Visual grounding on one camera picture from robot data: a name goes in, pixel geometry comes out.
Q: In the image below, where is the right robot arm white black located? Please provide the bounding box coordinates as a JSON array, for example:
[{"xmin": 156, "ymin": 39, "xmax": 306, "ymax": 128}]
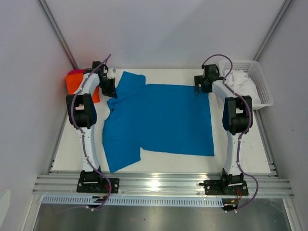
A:
[{"xmin": 194, "ymin": 64, "xmax": 253, "ymax": 194}]

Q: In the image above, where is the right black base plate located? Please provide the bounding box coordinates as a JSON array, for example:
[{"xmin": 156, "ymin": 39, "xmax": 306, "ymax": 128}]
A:
[{"xmin": 198, "ymin": 180, "xmax": 249, "ymax": 196}]

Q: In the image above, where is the folded orange t shirt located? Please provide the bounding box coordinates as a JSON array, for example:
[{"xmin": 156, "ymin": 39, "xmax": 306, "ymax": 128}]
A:
[{"xmin": 65, "ymin": 72, "xmax": 100, "ymax": 103}]

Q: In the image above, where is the blue t shirt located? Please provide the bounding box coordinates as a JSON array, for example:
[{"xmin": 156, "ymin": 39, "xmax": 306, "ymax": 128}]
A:
[{"xmin": 103, "ymin": 72, "xmax": 214, "ymax": 172}]

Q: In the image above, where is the white t shirt in basket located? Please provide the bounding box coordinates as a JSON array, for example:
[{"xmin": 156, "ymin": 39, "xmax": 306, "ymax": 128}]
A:
[{"xmin": 225, "ymin": 70, "xmax": 261, "ymax": 106}]

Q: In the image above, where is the aluminium mounting rail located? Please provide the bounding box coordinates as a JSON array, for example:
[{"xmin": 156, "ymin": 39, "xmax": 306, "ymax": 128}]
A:
[{"xmin": 32, "ymin": 172, "xmax": 294, "ymax": 198}]

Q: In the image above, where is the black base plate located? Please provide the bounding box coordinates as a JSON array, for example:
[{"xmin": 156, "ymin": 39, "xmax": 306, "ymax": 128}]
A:
[
  {"xmin": 77, "ymin": 178, "xmax": 120, "ymax": 194},
  {"xmin": 198, "ymin": 180, "xmax": 249, "ymax": 196}
]

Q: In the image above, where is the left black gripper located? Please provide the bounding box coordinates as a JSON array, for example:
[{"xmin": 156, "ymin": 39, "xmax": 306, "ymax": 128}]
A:
[{"xmin": 98, "ymin": 77, "xmax": 117, "ymax": 99}]

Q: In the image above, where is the aluminium corner post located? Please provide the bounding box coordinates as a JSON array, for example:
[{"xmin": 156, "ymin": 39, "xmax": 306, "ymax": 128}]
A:
[
  {"xmin": 37, "ymin": 0, "xmax": 78, "ymax": 69},
  {"xmin": 253, "ymin": 0, "xmax": 295, "ymax": 61}
]

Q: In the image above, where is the right aluminium corner post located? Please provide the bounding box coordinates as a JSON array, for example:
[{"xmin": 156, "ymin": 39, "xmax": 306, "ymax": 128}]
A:
[{"xmin": 253, "ymin": 0, "xmax": 295, "ymax": 61}]

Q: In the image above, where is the white plastic basket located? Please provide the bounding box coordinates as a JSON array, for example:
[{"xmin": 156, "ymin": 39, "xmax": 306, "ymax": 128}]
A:
[{"xmin": 218, "ymin": 60, "xmax": 274, "ymax": 110}]

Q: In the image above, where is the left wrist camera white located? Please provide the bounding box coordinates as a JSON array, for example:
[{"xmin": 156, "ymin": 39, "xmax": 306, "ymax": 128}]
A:
[{"xmin": 107, "ymin": 68, "xmax": 116, "ymax": 79}]

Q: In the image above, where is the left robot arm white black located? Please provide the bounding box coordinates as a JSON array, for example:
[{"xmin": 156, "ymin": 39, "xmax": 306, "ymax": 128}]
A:
[{"xmin": 66, "ymin": 60, "xmax": 117, "ymax": 193}]

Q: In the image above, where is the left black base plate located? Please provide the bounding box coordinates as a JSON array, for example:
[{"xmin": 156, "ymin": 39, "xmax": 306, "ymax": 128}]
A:
[{"xmin": 77, "ymin": 178, "xmax": 120, "ymax": 194}]

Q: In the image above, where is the white slotted cable duct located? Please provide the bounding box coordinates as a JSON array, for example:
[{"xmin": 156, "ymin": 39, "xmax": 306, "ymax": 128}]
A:
[{"xmin": 42, "ymin": 194, "xmax": 223, "ymax": 207}]

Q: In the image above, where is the folded pink t shirt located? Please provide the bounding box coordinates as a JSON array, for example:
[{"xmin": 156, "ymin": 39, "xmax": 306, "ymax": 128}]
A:
[{"xmin": 68, "ymin": 69, "xmax": 85, "ymax": 75}]

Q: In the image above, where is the left aluminium corner post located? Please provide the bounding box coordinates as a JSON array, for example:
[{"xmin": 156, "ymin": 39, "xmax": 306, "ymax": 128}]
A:
[{"xmin": 37, "ymin": 0, "xmax": 78, "ymax": 69}]

